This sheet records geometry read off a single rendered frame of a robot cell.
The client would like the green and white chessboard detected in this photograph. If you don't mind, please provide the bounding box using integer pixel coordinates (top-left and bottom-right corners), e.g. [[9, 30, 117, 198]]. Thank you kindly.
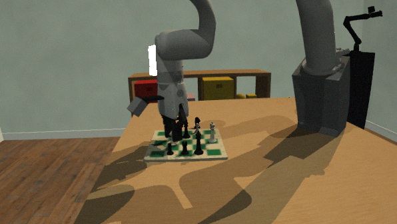
[[143, 129, 228, 162]]

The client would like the white chess king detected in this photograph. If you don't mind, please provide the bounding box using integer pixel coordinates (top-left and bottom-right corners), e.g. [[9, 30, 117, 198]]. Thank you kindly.
[[208, 121, 216, 143]]

